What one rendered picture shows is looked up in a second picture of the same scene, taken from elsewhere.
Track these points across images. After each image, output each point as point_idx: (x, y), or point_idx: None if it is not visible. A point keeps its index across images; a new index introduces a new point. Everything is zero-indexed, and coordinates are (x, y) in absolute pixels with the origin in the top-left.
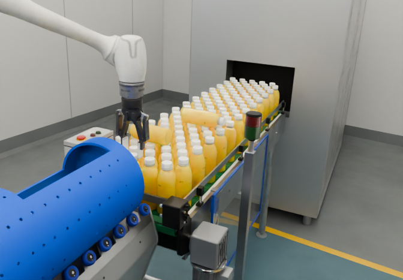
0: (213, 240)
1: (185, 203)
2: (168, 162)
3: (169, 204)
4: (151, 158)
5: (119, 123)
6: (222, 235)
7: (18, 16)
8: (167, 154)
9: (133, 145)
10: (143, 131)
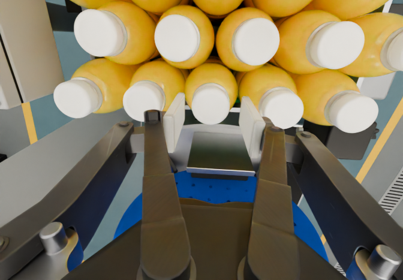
0: (377, 95)
1: (370, 138)
2: (365, 115)
3: (337, 156)
4: (291, 110)
5: (112, 189)
6: (395, 74)
7: None
8: (344, 50)
9: (165, 26)
10: (308, 201)
